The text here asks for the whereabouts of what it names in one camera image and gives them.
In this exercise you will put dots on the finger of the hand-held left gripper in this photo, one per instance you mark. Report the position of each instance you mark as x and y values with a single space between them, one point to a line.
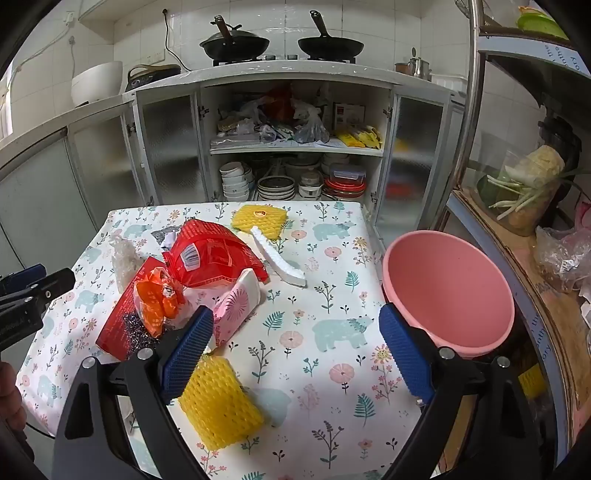
55 282
27 273

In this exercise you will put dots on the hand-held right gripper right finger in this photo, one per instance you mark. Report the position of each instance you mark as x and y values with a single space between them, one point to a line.
406 355

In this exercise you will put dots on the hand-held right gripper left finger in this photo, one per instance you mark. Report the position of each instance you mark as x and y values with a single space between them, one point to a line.
187 355

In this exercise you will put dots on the plain yellow foam net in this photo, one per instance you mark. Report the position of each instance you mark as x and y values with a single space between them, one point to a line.
217 406

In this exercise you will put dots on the pink plastic basin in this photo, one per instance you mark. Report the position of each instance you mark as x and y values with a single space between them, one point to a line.
443 286

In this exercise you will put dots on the silver foil wrapper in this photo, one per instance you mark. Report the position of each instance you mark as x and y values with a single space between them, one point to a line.
161 236

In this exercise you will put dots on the yellow foam net red sticker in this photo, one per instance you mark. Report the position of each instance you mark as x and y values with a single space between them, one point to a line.
272 221

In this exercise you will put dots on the person's left hand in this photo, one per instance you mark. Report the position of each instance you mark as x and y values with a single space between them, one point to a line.
9 397

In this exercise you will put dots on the steel wool scrubber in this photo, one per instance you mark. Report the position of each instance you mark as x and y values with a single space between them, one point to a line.
138 337

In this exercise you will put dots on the orange plastic bag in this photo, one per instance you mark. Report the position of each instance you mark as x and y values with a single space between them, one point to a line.
154 300

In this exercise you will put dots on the pink white tissue pack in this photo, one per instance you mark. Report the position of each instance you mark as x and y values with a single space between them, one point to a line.
235 309

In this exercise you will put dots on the crumpled clear plastic wrap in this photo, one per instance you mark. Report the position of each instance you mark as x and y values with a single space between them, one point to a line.
123 263

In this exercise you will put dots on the flat red paper box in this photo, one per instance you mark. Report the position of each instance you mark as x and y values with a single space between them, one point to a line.
115 323

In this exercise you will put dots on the red plastic bag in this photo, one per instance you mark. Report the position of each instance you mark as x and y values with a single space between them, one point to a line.
221 258

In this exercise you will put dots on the floral bear tablecloth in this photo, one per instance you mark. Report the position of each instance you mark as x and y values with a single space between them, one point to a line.
323 277

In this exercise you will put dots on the white foam piece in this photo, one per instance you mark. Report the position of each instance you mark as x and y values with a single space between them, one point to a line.
281 265

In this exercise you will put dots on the basket of vegetables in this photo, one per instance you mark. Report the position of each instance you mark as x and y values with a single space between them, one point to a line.
524 224

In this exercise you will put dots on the stack of red-lidded containers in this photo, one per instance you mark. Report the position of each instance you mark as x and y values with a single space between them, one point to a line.
345 189

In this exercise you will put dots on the frosted glass cabinet door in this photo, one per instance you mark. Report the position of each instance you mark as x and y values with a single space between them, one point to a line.
171 147
415 157

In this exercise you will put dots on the stack of white bowls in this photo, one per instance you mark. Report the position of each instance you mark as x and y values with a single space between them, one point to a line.
235 182

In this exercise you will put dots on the large clear plastic bag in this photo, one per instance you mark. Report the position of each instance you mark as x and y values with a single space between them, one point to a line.
558 258

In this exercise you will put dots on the green onions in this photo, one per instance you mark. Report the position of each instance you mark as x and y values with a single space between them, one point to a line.
512 203

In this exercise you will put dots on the stack of patterned plates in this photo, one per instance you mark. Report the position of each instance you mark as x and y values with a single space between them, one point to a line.
276 189

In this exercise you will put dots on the blue-lidded clear container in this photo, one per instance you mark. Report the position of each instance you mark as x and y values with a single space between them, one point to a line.
347 171

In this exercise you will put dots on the white lidded pot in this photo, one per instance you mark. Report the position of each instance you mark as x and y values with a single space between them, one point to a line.
310 184

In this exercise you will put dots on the white rice cooker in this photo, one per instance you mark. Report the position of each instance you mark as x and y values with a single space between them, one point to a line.
97 83

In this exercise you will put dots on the row of yellow packets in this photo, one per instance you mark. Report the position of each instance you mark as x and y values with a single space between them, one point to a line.
360 137

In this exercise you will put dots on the black electric cooker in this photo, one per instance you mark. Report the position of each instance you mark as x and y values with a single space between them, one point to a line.
152 76

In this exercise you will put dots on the napa cabbage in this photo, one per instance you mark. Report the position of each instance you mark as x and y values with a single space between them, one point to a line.
545 164

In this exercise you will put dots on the grey plastic bag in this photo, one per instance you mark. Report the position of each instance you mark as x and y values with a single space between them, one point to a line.
311 127

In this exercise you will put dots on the red white carton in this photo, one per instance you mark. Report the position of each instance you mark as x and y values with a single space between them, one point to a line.
348 114

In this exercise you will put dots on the red bag on shelf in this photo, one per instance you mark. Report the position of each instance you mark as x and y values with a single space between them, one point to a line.
279 106

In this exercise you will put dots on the metal storage rack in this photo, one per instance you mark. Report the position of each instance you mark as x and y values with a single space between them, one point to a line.
471 92

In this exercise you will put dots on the black wok with lid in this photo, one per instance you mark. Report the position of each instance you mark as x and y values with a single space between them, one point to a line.
235 46

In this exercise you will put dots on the white kitchen cabinet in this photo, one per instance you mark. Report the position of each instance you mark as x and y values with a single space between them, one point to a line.
295 74

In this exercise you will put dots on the black open wok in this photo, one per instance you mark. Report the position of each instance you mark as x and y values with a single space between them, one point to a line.
330 46

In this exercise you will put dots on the green plastic basket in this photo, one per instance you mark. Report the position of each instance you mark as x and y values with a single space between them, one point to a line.
542 25

